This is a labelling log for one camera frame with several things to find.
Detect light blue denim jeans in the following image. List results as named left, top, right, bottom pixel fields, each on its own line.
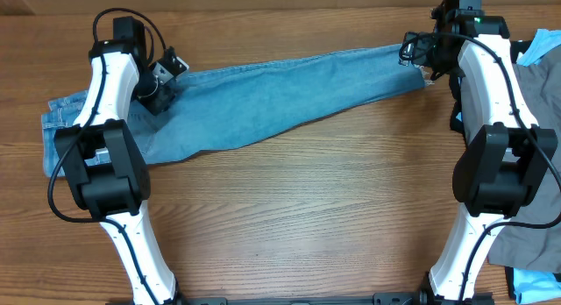
left=41, top=44, right=433, bottom=178

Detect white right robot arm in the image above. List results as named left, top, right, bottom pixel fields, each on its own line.
left=399, top=6, right=557, bottom=304

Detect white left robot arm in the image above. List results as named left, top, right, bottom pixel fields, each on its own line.
left=54, top=39, right=179, bottom=304

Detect black folded garment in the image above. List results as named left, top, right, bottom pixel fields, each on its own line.
left=449, top=40, right=532, bottom=134

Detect light blue folded garment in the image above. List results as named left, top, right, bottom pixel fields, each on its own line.
left=488, top=29, right=560, bottom=304

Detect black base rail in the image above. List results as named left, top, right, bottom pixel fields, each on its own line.
left=179, top=291, right=495, bottom=305

